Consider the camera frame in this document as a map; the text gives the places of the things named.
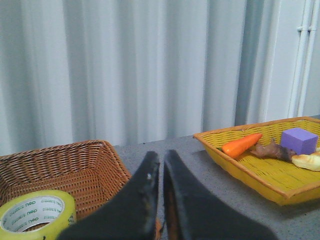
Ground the pale toy bread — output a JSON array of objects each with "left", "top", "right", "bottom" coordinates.
[{"left": 291, "top": 147, "right": 320, "bottom": 172}]

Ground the yellow wicker basket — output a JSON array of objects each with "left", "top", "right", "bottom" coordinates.
[{"left": 194, "top": 116, "right": 320, "bottom": 206}]

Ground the white wall pipe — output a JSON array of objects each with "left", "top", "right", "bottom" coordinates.
[{"left": 287, "top": 0, "right": 320, "bottom": 118}]

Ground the brown toy root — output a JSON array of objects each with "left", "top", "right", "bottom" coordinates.
[{"left": 250, "top": 138, "right": 297, "bottom": 163}]

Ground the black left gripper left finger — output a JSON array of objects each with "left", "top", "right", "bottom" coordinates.
[{"left": 58, "top": 151, "right": 160, "bottom": 240}]

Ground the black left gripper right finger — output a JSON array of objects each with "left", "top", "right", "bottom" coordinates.
[{"left": 163, "top": 150, "right": 277, "bottom": 240}]

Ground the orange toy carrot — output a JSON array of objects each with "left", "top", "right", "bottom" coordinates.
[{"left": 221, "top": 133, "right": 263, "bottom": 159}]

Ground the brown wicker basket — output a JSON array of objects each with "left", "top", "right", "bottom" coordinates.
[{"left": 0, "top": 140, "right": 130, "bottom": 222}]

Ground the yellow tape roll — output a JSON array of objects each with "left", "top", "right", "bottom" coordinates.
[{"left": 0, "top": 190, "right": 77, "bottom": 240}]

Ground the purple foam cube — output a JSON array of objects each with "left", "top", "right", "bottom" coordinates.
[{"left": 280, "top": 127, "right": 319, "bottom": 155}]

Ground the white pleated curtain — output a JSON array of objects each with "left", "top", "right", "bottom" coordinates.
[{"left": 0, "top": 0, "right": 281, "bottom": 155}]

